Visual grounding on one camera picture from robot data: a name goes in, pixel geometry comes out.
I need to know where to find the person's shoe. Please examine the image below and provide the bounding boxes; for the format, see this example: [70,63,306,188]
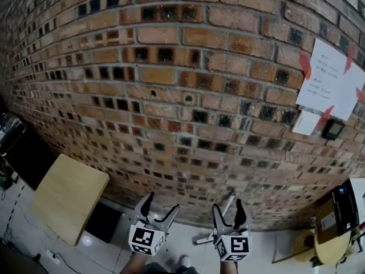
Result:
[176,255,192,268]

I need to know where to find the round yellow table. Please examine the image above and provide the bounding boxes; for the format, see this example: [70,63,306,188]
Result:
[293,224,360,267]

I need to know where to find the person's right forearm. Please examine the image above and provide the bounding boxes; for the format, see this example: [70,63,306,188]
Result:
[219,261,239,274]

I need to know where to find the person's leg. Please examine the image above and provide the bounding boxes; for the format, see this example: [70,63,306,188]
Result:
[142,261,200,274]

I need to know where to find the black service cart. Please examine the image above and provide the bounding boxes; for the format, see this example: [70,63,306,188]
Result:
[0,95,55,191]

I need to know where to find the white power strip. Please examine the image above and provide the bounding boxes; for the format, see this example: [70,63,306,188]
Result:
[45,249,61,265]

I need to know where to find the black wall thermostat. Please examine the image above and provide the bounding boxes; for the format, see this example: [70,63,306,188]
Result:
[321,118,345,141]

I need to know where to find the brown cardboard box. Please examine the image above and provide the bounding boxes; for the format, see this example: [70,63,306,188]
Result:
[315,198,350,245]

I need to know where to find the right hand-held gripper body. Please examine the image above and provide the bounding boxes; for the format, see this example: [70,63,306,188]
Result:
[213,228,253,263]

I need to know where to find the white wall switch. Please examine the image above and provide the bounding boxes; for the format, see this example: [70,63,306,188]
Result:
[291,108,322,136]

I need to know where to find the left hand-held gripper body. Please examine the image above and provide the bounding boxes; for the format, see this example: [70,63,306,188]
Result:
[128,216,172,257]

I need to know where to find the white paper notice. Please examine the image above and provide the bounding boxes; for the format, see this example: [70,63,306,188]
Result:
[295,38,365,121]

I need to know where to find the square wooden pedestal table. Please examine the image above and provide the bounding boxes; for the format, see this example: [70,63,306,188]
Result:
[30,152,123,247]

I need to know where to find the person's left forearm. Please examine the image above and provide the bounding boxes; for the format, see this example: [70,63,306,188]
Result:
[118,252,149,274]

